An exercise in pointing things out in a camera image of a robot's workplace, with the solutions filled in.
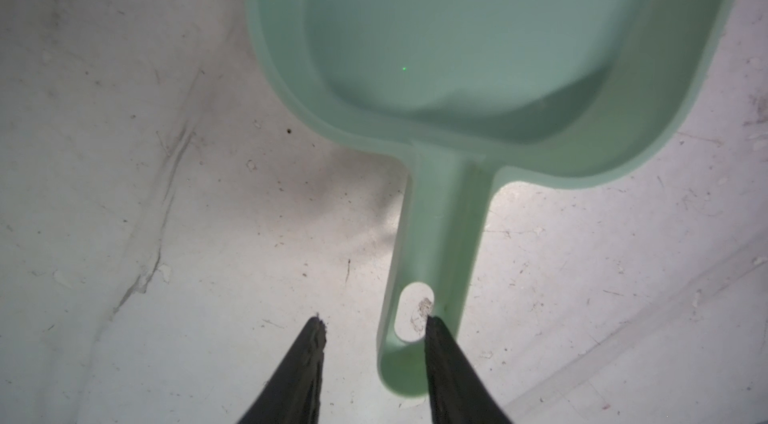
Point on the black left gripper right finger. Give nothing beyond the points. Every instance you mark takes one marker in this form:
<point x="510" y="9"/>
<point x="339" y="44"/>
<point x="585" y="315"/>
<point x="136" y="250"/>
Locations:
<point x="456" y="393"/>

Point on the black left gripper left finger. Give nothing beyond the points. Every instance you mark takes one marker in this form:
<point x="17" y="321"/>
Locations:
<point x="292" y="394"/>

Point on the green plastic dustpan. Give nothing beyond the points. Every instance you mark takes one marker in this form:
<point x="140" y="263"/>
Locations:
<point x="471" y="95"/>

